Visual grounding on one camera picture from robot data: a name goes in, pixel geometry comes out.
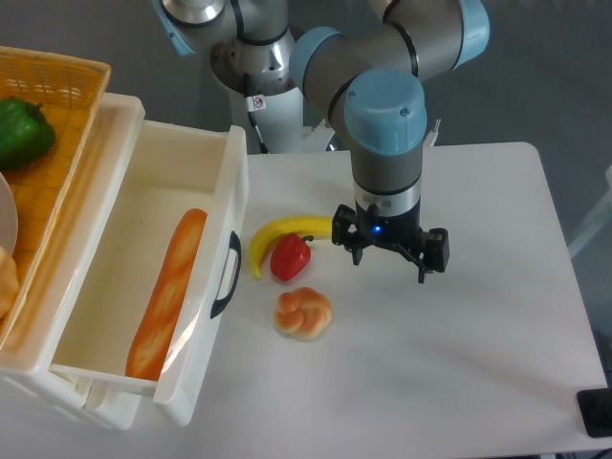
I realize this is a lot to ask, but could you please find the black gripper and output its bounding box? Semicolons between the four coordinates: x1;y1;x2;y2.
331;201;449;283

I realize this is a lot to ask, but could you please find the white top drawer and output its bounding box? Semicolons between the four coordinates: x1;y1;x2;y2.
65;121;248;426

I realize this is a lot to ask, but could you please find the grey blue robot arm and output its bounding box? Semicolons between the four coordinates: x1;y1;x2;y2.
153;1;490;275

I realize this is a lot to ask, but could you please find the white plastic drawer cabinet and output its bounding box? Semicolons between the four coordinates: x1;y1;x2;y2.
1;93;144;429

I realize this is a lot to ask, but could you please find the yellow toy banana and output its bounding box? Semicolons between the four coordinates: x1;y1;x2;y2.
248;214;332;279

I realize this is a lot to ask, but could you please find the red toy bell pepper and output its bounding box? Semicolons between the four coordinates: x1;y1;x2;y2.
270;232;314;282

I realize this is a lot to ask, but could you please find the knotted toy bread roll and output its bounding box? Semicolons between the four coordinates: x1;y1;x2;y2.
273;287;334;341

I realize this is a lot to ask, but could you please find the black device at edge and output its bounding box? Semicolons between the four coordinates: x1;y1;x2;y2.
577;388;611;438

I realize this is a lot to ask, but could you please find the orange toy baguette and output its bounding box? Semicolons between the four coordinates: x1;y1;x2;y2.
125;208;208;381

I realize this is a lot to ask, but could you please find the orange woven plastic basket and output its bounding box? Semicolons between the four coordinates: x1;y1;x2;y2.
1;46;111;342

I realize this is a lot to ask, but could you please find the green toy bell pepper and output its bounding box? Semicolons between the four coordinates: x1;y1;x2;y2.
1;97;56;171

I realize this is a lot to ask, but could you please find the toy croissant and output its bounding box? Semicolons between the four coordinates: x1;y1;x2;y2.
0;247;19;318

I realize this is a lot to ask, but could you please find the white plate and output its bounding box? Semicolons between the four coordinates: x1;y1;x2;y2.
0;175;18;253

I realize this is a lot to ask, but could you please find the black top drawer handle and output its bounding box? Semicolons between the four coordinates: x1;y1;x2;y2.
209;231;242;319

